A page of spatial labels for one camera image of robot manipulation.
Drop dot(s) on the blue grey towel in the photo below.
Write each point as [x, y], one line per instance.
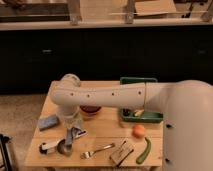
[72, 134]

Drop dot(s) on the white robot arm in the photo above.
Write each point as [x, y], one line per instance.
[186, 106]

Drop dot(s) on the dark red bowl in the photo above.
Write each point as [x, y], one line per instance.
[90, 110]

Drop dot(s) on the green plastic tray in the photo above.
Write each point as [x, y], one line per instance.
[146, 117]

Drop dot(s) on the orange round fruit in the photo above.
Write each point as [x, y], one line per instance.
[138, 131]

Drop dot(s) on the wooden table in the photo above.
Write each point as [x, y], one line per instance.
[103, 129]

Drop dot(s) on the blue sponge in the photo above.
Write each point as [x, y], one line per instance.
[48, 122]

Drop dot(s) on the black tan rectangular box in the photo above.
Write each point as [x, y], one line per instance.
[121, 153]

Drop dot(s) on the silver fork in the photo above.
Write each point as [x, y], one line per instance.
[89, 154]

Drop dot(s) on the green cucumber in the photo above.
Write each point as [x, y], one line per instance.
[142, 157]

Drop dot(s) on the dark cabinet counter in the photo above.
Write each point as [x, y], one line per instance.
[33, 54]

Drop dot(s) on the metal measuring cup white handle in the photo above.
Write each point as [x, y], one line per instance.
[55, 146]

